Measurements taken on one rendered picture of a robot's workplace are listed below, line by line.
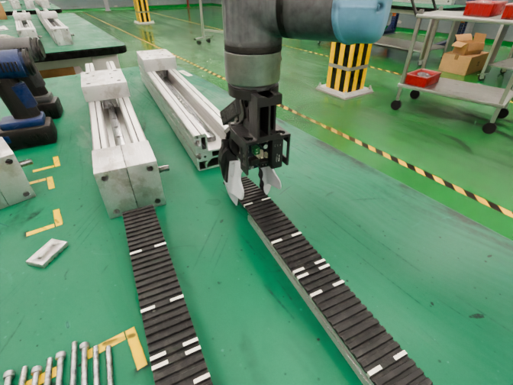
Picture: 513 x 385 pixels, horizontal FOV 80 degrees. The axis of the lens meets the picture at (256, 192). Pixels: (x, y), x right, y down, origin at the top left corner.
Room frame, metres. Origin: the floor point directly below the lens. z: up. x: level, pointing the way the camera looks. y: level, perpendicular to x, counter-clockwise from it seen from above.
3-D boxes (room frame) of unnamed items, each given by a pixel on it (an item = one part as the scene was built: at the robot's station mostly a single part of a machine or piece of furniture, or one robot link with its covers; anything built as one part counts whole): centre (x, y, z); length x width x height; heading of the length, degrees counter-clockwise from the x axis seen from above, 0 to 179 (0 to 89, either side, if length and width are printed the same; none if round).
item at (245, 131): (0.43, 0.00, 0.95); 0.09 x 0.08 x 0.12; 26
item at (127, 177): (0.48, 0.22, 0.83); 0.12 x 0.09 x 0.10; 116
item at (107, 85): (0.88, 0.43, 0.87); 0.16 x 0.11 x 0.07; 26
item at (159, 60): (1.18, 0.37, 0.87); 0.16 x 0.11 x 0.07; 26
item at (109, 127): (0.88, 0.43, 0.82); 0.80 x 0.10 x 0.09; 26
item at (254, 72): (0.43, 0.00, 1.03); 0.08 x 0.08 x 0.05
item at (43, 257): (0.33, 0.32, 0.78); 0.05 x 0.03 x 0.01; 166
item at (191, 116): (0.96, 0.26, 0.82); 0.80 x 0.10 x 0.09; 26
